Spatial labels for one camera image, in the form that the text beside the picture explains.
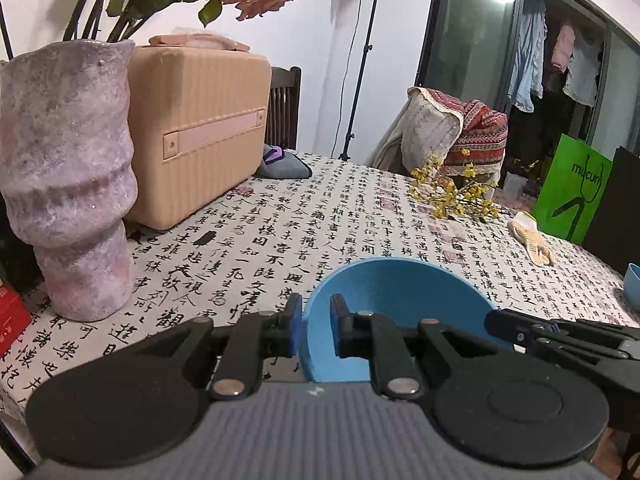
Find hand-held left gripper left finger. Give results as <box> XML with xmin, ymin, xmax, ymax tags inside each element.
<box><xmin>134</xmin><ymin>292</ymin><xmax>303</xmax><ymax>402</ymax></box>

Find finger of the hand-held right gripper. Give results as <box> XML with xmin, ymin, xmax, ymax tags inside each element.
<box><xmin>532</xmin><ymin>318</ymin><xmax>640</xmax><ymax>356</ymax></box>
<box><xmin>484</xmin><ymin>309</ymin><xmax>640</xmax><ymax>386</ymax></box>

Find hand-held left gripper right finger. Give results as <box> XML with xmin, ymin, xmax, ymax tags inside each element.
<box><xmin>330</xmin><ymin>294</ymin><xmax>503</xmax><ymax>402</ymax></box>

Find blue bowl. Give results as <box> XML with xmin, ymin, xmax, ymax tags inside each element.
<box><xmin>301</xmin><ymin>257</ymin><xmax>501</xmax><ymax>383</ymax></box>
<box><xmin>622</xmin><ymin>262</ymin><xmax>640</xmax><ymax>302</ymax></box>

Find cream knitted work glove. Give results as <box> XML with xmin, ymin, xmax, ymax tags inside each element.
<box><xmin>507</xmin><ymin>211</ymin><xmax>557</xmax><ymax>267</ymax></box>

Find black paper bag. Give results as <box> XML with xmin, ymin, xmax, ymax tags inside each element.
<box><xmin>582</xmin><ymin>146</ymin><xmax>640</xmax><ymax>276</ymax></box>

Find green paper bag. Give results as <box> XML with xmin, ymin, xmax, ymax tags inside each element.
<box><xmin>531</xmin><ymin>133</ymin><xmax>614</xmax><ymax>246</ymax></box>

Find yellow flower branch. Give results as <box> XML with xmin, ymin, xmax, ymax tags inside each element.
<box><xmin>409</xmin><ymin>149</ymin><xmax>500</xmax><ymax>223</ymax></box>

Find grey purple fabric pouch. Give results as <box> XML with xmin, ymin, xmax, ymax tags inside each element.
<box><xmin>255</xmin><ymin>144</ymin><xmax>312</xmax><ymax>180</ymax></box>

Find red patterned blanket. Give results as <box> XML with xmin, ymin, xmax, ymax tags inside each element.
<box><xmin>442</xmin><ymin>100</ymin><xmax>509</xmax><ymax>183</ymax></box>

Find beige cloth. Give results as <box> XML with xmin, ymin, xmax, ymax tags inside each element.
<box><xmin>370</xmin><ymin>110</ymin><xmax>408</xmax><ymax>173</ymax></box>

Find grey lace-trimmed cushion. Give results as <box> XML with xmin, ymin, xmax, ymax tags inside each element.
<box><xmin>400</xmin><ymin>87</ymin><xmax>463</xmax><ymax>171</ymax></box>

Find dark wooden chair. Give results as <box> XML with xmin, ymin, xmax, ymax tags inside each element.
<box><xmin>263</xmin><ymin>66</ymin><xmax>302</xmax><ymax>152</ymax></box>

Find pink hard-shell suitcase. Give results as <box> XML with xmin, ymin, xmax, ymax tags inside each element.
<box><xmin>125</xmin><ymin>32</ymin><xmax>273</xmax><ymax>232</ymax></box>

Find white hanging garment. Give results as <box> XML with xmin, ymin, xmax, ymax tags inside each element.
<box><xmin>562</xmin><ymin>35</ymin><xmax>604</xmax><ymax>108</ymax></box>

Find purple ceramic vase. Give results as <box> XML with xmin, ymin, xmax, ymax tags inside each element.
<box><xmin>0</xmin><ymin>39</ymin><xmax>139</xmax><ymax>322</ymax></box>

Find light blue hanging shirt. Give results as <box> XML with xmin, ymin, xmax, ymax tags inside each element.
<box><xmin>507</xmin><ymin>0</ymin><xmax>548</xmax><ymax>112</ymax></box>

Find red box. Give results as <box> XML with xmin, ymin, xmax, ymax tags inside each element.
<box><xmin>0</xmin><ymin>272</ymin><xmax>34</xmax><ymax>356</ymax></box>

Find pink hanging garment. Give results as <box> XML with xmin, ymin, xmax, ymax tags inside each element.
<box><xmin>551</xmin><ymin>22</ymin><xmax>576</xmax><ymax>73</ymax></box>

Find dark sliding glass door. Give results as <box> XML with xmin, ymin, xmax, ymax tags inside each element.
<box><xmin>415</xmin><ymin>0</ymin><xmax>640</xmax><ymax>201</ymax></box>

